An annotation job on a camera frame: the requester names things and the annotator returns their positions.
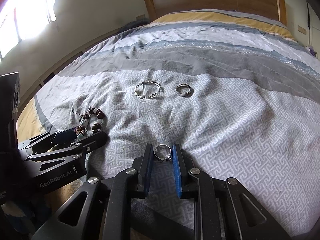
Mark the silver stone ring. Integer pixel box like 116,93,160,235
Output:
153,143,173,162

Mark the beaded charm bracelet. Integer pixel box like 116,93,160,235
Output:
71,106,107,140

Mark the striped duvet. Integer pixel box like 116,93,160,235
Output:
17,10,319,237

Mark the window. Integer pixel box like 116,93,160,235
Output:
1,0,56,59

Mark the dark clothes pile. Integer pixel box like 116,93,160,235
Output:
119,18,150,33

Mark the wooden headboard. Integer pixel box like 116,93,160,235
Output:
144,0,287,25

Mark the white sliding wardrobe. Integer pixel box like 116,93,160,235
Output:
307,3,320,60

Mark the low white wall cabinet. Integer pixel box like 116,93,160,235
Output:
17,28,120,116

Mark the silver band ring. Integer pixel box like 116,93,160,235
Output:
175,83,195,98

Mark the twisted silver bracelet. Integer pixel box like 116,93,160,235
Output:
133,80,163,100

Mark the wall socket plate left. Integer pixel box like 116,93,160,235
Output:
136,15,146,21

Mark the wall switch plate right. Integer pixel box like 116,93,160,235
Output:
298,25,307,35

